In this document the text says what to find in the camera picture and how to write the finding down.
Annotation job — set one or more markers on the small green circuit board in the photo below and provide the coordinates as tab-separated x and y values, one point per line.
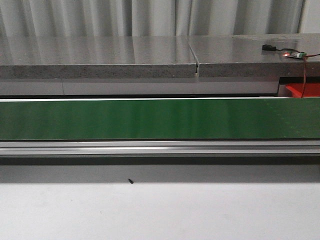
294	54

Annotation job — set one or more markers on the white pleated curtain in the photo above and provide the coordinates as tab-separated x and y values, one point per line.
157	17

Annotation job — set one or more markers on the green conveyor belt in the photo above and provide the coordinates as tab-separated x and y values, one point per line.
161	119

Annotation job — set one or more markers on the black plug connector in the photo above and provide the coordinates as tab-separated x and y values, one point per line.
269	48

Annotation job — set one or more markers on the red plastic tray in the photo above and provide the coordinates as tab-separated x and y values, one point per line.
298	90

